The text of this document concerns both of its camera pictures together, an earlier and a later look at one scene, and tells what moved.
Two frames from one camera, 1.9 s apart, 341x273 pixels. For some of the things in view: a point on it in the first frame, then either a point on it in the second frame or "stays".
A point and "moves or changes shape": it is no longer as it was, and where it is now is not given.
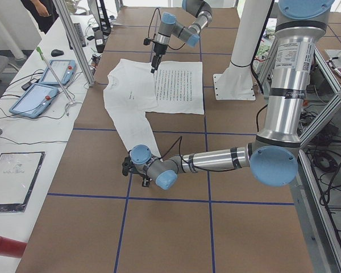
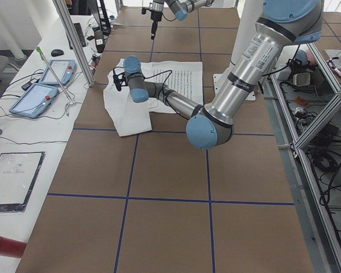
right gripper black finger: x=156 y=61 → x=154 y=27
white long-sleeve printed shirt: x=131 y=89 moves or changes shape
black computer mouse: x=56 y=52 stays
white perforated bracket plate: x=235 y=82 stays
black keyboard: x=80 y=34 stays
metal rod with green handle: x=41 y=55 stays
